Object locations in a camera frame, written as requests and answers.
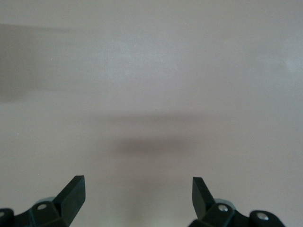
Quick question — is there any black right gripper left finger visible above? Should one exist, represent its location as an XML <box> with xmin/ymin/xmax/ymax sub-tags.
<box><xmin>0</xmin><ymin>175</ymin><xmax>87</xmax><ymax>227</ymax></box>

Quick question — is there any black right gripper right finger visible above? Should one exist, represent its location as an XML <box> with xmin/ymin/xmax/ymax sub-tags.
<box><xmin>188</xmin><ymin>176</ymin><xmax>287</xmax><ymax>227</ymax></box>

